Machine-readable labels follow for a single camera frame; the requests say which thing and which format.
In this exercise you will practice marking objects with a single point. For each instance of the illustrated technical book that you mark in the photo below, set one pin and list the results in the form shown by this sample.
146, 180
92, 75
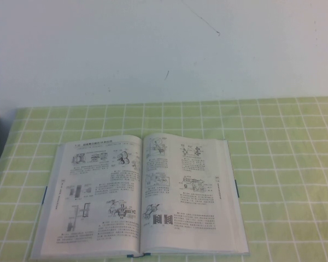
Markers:
112, 191

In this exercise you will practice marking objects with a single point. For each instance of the green white checkered tablecloth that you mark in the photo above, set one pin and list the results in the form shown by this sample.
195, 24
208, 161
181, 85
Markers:
284, 169

